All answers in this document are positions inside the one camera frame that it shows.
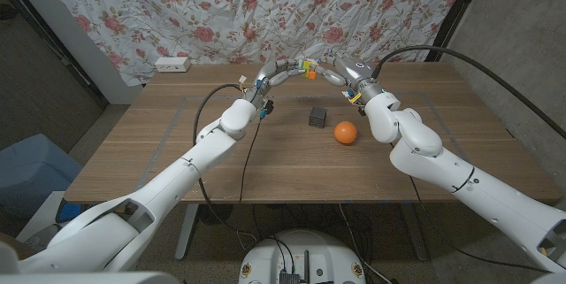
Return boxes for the black backdrop frame pole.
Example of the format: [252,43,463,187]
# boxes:
[0,0,110,109]
[424,0,490,63]

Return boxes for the floral backdrop cloth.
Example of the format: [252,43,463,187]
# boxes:
[30,0,474,87]

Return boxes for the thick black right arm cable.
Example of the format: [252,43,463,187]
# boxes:
[372,44,566,140]

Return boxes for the black round floor stand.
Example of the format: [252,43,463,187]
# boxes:
[196,203,234,226]

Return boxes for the person's bare leg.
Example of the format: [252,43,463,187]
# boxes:
[0,230,26,261]

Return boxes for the orange ball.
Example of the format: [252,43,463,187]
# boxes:
[333,120,358,145]

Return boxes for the grey table leg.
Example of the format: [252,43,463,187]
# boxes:
[400,203,430,262]

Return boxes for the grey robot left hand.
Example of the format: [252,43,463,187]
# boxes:
[244,58,310,106]

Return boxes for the white table leg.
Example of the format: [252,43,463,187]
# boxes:
[174,203,200,262]

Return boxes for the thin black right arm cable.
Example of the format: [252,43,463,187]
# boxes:
[406,175,552,274]

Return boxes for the grey tape outline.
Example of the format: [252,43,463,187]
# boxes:
[132,91,492,201]

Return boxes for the grey sneaker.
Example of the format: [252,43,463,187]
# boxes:
[26,224,58,249]

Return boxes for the blue floor pad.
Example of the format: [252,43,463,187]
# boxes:
[56,199,85,223]

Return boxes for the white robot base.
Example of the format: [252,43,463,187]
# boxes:
[237,229,367,284]

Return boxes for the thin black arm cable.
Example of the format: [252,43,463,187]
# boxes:
[237,117,264,241]
[406,175,552,274]

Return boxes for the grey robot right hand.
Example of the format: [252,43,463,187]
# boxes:
[314,55,385,104]

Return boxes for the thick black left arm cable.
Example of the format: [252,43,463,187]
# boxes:
[192,82,260,249]

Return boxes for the white power strip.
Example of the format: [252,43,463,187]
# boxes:
[154,56,192,73]

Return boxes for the blue plastic bin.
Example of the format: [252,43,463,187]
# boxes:
[0,133,84,219]

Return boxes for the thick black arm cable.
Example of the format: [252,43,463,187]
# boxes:
[192,82,260,249]
[372,44,566,140]

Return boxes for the dark grey ribbed block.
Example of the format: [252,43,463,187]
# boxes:
[308,105,328,129]

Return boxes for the multicoloured Rubik's cube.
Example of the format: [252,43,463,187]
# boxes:
[298,57,319,81]

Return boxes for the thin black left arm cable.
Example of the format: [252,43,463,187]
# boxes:
[237,117,264,241]

